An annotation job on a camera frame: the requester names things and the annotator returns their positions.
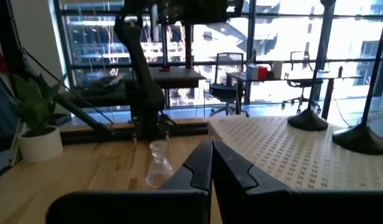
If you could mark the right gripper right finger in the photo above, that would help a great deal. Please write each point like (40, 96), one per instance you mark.
(287, 208)

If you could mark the black window frame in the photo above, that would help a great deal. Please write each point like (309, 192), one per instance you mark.
(188, 46)

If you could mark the blue box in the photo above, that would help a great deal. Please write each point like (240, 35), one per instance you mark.
(252, 72)

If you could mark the blue panel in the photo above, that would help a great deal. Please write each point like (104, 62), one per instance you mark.
(2, 124)

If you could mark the dark long desk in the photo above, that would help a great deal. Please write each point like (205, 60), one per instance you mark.
(334, 77)

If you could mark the red box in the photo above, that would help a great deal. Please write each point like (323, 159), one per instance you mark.
(263, 72)

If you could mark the small red object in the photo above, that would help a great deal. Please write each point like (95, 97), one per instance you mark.
(164, 68)

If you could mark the black mesh office chair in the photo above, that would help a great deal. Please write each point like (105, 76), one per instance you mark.
(225, 90)

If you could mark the grey desk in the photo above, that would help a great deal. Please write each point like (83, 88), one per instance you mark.
(175, 77)

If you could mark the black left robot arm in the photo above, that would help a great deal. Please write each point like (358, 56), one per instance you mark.
(144, 93)

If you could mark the black tall candlestick holder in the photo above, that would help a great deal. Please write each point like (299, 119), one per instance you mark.
(308, 122)
(362, 140)

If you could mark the white perforated metal shelf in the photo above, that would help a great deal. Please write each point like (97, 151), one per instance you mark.
(272, 149)

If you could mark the green potted plant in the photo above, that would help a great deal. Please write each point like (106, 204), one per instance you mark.
(35, 105)

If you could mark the white plant pot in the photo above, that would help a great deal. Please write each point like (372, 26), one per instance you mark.
(40, 146)

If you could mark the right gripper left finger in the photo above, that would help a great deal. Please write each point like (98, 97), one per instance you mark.
(132, 208)

